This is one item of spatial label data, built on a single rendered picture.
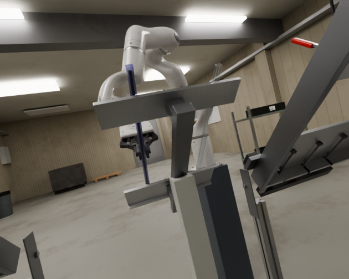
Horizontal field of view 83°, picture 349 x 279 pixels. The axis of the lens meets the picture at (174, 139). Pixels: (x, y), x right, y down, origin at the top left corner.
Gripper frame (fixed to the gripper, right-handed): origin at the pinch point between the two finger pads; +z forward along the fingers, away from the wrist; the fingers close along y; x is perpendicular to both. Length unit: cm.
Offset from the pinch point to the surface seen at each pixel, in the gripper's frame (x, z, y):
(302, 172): 19, 11, 55
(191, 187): 6.1, 12.4, 10.0
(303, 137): 1.3, 10.4, 48.1
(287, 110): -11.0, 11.1, 36.5
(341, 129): 3, 10, 65
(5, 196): 348, -365, -306
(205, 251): 19.8, 23.5, 9.6
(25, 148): 410, -646, -351
